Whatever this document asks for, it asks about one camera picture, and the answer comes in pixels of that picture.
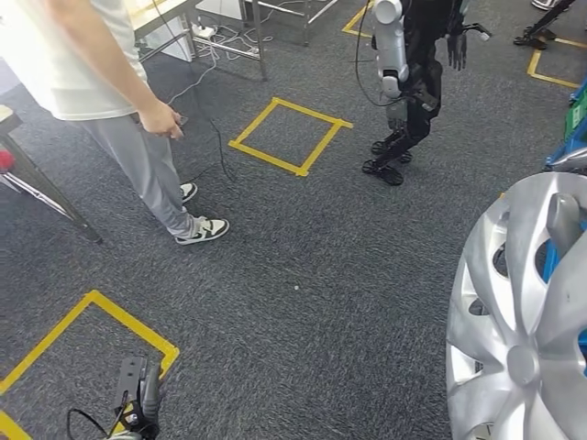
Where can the person's hand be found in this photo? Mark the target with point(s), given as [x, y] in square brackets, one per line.
[160, 120]

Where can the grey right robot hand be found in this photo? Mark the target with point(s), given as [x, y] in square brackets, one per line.
[565, 225]

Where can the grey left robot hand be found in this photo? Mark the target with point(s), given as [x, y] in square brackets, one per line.
[150, 395]

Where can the small black remote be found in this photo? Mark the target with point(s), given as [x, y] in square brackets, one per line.
[182, 120]

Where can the silver wheel hubcap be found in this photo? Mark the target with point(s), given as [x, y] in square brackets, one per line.
[523, 364]

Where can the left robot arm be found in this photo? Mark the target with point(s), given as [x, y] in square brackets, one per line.
[125, 436]

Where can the person's forearm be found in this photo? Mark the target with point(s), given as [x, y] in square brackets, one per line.
[115, 73]

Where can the white power strip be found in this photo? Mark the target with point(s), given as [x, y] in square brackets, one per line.
[204, 30]

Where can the metal leg table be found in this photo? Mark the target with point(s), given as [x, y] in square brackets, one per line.
[55, 193]
[156, 12]

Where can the person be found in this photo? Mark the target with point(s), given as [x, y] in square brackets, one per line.
[91, 54]

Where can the yellow floor tape square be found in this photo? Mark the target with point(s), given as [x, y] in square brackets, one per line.
[266, 159]

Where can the black stand base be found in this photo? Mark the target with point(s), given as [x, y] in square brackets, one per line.
[527, 41]

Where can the red round object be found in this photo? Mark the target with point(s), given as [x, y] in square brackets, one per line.
[5, 161]

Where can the humanoid robot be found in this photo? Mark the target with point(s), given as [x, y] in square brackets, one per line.
[421, 91]

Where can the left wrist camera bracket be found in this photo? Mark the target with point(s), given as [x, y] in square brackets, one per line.
[128, 379]

